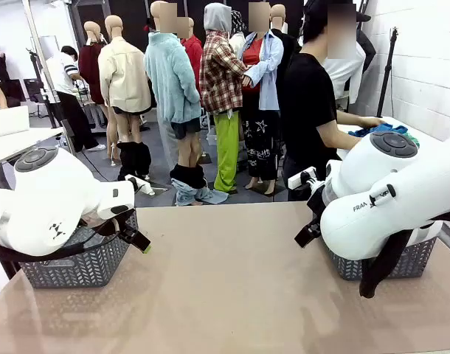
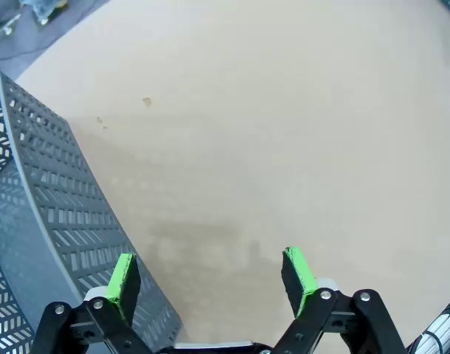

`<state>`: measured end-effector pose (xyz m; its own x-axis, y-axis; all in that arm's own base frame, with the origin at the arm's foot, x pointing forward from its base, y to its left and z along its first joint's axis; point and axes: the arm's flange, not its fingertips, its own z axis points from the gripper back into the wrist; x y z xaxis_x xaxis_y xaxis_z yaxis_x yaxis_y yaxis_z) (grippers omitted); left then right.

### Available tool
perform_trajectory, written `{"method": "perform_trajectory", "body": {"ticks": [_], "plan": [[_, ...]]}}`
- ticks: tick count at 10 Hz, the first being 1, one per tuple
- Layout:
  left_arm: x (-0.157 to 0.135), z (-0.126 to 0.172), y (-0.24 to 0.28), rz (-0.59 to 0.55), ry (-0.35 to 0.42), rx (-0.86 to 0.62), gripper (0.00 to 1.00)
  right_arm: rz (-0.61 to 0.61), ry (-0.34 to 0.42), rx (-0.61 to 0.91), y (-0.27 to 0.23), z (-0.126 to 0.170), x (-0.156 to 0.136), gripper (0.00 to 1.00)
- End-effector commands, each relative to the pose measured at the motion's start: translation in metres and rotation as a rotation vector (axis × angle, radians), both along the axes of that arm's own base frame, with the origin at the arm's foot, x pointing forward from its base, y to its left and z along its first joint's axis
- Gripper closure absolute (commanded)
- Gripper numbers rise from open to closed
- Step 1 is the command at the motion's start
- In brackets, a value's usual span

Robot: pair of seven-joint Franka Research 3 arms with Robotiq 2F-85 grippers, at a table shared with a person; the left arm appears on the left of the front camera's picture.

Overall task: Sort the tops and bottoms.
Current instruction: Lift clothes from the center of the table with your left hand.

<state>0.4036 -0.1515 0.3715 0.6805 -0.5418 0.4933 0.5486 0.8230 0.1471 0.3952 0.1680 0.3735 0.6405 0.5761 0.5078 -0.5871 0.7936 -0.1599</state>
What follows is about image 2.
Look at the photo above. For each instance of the metal stand foot with caster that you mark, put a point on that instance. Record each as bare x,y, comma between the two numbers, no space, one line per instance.
44,11
5,24

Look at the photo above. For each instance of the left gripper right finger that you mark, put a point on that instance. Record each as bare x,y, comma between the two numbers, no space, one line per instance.
297,280

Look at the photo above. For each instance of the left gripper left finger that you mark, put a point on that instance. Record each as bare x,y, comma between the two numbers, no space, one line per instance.
123,280

